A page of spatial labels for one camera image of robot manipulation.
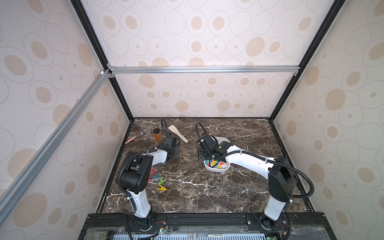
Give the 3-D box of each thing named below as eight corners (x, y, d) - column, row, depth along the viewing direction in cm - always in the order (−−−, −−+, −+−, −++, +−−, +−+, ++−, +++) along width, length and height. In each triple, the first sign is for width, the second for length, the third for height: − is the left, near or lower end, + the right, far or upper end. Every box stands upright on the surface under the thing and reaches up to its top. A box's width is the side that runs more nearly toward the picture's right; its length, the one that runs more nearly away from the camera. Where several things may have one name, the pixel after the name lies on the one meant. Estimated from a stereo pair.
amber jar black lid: (155, 142, 107) (152, 134, 100) (156, 136, 111) (153, 127, 104) (161, 142, 107) (159, 134, 100) (162, 136, 111) (160, 127, 104)
